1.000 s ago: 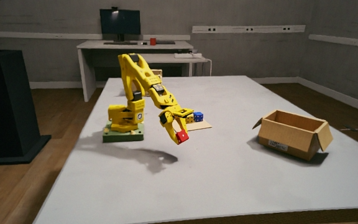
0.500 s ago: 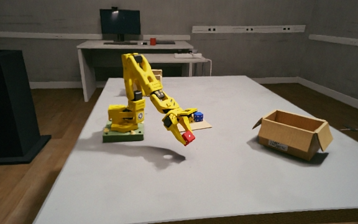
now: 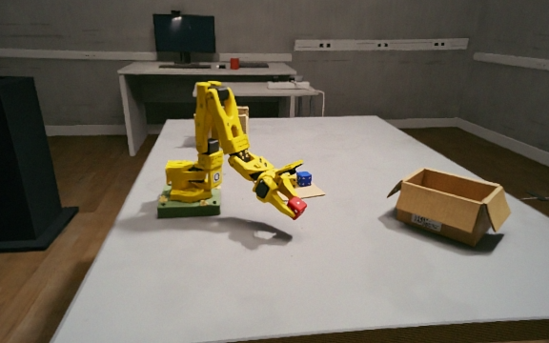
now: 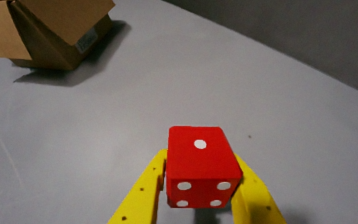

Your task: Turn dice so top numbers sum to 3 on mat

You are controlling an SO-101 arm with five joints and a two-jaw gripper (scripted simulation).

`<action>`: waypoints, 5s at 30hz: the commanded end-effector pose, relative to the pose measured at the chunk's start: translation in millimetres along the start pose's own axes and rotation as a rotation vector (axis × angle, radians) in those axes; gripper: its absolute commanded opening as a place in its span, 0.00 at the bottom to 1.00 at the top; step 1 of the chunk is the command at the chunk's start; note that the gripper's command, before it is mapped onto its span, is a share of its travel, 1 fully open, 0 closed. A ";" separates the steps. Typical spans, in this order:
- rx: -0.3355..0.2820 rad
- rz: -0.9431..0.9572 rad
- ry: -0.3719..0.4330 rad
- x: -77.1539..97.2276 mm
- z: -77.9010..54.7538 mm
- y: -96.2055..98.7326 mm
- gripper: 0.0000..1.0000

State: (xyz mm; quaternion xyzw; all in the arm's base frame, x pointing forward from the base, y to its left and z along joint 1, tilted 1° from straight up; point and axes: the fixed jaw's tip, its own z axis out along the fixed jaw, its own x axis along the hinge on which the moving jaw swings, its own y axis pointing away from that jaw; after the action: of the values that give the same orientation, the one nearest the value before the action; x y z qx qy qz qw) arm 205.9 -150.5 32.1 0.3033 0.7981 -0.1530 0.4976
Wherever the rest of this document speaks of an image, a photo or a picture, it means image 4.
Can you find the open brown cardboard box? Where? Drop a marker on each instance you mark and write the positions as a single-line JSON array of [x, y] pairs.
[[51, 27]]

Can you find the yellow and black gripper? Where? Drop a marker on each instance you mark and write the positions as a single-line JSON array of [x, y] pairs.
[[251, 201]]

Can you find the red die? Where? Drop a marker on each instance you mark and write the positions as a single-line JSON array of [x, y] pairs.
[[201, 170]]

